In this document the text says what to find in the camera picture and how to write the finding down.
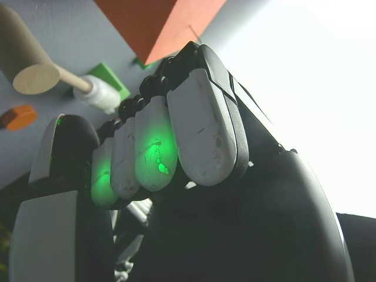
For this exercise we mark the wooden mallet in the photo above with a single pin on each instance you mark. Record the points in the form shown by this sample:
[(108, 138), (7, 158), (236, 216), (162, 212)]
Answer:
[(23, 53)]

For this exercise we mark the large orange foam block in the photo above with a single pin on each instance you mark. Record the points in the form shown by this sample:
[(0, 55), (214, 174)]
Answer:
[(141, 26)]

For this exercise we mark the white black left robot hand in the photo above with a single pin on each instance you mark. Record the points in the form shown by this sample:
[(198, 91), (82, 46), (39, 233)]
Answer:
[(249, 220)]

